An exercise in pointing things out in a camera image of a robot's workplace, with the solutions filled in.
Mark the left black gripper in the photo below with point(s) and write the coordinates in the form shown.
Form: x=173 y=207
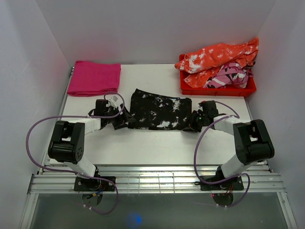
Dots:
x=121 y=119

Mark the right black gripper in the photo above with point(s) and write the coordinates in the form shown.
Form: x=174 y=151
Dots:
x=192 y=124

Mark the black white tie-dye trousers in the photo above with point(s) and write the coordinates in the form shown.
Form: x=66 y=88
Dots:
x=159 y=112

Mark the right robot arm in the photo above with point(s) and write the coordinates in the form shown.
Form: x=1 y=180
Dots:
x=252 y=142

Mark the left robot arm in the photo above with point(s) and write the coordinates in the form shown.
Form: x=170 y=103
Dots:
x=68 y=137

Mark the folded magenta trousers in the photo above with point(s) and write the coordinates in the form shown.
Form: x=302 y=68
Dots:
x=93 y=79

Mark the pink camouflage trousers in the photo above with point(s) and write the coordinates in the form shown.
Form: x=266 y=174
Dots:
x=230 y=74

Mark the orange white tie-dye trousers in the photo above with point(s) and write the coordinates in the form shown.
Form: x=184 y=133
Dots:
x=205 y=63

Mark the red plastic bin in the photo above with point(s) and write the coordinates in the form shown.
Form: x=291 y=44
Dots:
x=228 y=90

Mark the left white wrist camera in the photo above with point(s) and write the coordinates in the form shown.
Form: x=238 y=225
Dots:
x=113 y=102

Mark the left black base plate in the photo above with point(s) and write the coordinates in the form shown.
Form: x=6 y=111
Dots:
x=94 y=185

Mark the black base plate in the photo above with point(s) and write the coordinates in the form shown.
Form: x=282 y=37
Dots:
x=212 y=183
x=94 y=185

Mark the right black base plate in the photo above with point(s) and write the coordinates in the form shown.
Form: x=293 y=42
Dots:
x=212 y=183

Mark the aluminium rail frame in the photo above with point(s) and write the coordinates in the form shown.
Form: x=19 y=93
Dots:
x=154 y=180

